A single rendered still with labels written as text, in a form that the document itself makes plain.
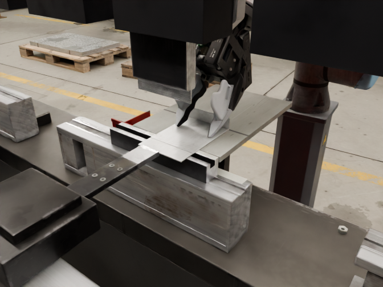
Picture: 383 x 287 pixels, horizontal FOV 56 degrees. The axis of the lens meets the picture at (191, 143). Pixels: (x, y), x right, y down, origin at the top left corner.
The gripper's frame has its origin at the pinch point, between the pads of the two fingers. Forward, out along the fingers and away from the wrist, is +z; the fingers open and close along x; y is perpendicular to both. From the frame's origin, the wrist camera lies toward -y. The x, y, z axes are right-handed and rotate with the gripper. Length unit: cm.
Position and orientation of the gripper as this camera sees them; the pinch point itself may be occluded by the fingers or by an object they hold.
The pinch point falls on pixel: (197, 126)
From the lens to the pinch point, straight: 60.5
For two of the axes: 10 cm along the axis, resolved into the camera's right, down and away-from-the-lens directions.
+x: 8.0, 2.9, -5.2
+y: -4.5, -2.8, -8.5
